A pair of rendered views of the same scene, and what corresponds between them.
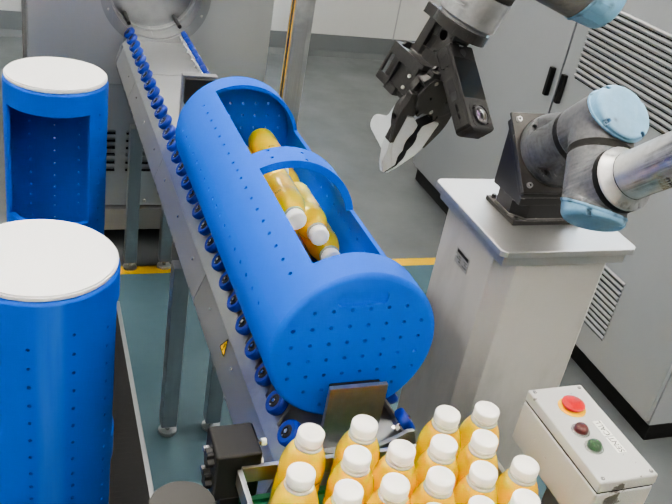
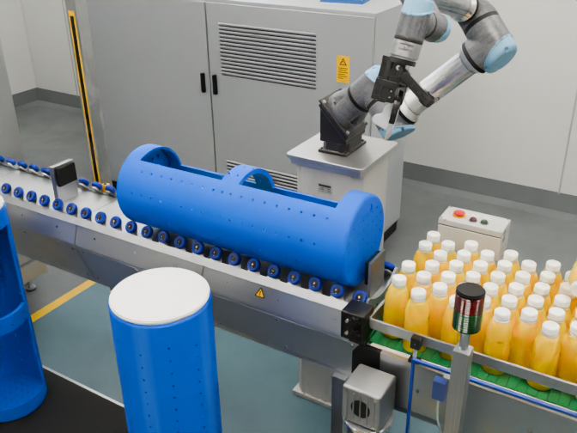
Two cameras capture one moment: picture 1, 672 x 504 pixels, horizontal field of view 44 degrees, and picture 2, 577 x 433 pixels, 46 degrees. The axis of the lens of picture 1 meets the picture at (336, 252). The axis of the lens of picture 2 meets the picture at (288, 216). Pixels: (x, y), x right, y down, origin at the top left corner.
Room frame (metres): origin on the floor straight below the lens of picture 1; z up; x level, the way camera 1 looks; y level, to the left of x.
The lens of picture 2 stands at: (-0.25, 1.12, 2.07)
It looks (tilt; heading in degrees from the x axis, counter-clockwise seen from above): 27 degrees down; 326
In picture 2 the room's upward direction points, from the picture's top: 1 degrees counter-clockwise
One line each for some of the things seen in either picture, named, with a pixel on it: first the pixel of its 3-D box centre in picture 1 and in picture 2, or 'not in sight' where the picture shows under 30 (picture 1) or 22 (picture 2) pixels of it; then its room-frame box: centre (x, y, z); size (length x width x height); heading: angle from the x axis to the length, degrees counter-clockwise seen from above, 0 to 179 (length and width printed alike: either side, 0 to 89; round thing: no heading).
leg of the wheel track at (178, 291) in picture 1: (173, 352); not in sight; (1.98, 0.42, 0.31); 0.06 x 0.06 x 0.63; 24
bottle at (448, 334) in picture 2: not in sight; (453, 329); (0.72, -0.07, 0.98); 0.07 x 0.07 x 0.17
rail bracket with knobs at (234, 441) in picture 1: (234, 464); (358, 322); (0.93, 0.09, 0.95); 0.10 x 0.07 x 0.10; 114
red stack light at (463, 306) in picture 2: not in sight; (469, 300); (0.55, 0.10, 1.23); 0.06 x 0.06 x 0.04
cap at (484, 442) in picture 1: (484, 442); (447, 245); (0.94, -0.27, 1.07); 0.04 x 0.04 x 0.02
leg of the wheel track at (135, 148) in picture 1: (132, 200); not in sight; (2.88, 0.83, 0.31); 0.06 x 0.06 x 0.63; 24
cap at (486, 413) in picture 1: (486, 413); (433, 235); (1.01, -0.27, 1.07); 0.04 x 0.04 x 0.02
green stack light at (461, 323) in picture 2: not in sight; (467, 317); (0.55, 0.10, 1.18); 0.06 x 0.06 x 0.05
